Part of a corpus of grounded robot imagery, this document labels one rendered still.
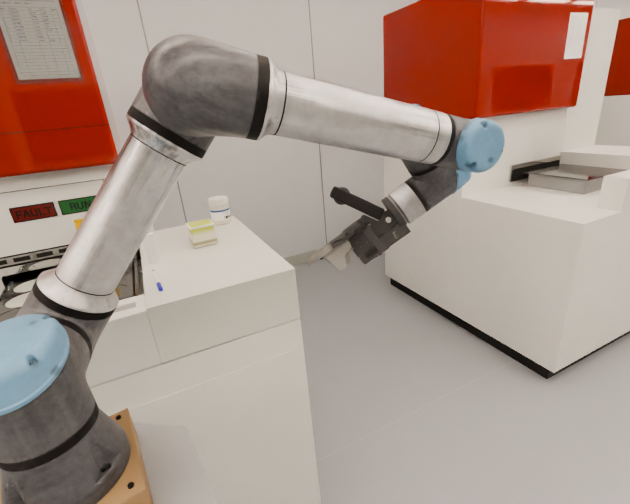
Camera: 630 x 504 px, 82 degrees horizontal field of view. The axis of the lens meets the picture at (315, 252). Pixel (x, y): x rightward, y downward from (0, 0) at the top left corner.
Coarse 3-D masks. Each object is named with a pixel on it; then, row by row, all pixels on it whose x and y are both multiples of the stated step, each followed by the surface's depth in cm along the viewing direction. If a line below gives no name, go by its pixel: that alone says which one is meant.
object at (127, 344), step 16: (128, 304) 82; (144, 304) 81; (112, 320) 75; (128, 320) 77; (144, 320) 78; (112, 336) 76; (128, 336) 78; (144, 336) 79; (96, 352) 76; (112, 352) 77; (128, 352) 79; (144, 352) 80; (96, 368) 77; (112, 368) 78; (128, 368) 80; (144, 368) 82; (96, 384) 78
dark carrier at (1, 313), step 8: (128, 272) 115; (24, 280) 115; (120, 280) 109; (128, 280) 109; (120, 288) 104; (128, 288) 103; (8, 296) 105; (16, 296) 105; (120, 296) 99; (128, 296) 99; (0, 304) 100; (0, 312) 96; (8, 312) 96; (16, 312) 95; (0, 320) 92
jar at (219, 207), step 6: (210, 198) 132; (216, 198) 131; (222, 198) 130; (210, 204) 130; (216, 204) 129; (222, 204) 130; (228, 204) 133; (210, 210) 132; (216, 210) 130; (222, 210) 131; (228, 210) 133; (216, 216) 131; (222, 216) 131; (228, 216) 133; (216, 222) 132; (222, 222) 132; (228, 222) 134
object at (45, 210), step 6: (48, 204) 116; (12, 210) 112; (18, 210) 113; (24, 210) 114; (30, 210) 114; (36, 210) 115; (42, 210) 116; (48, 210) 116; (54, 210) 117; (18, 216) 113; (24, 216) 114; (30, 216) 115; (36, 216) 116; (42, 216) 116
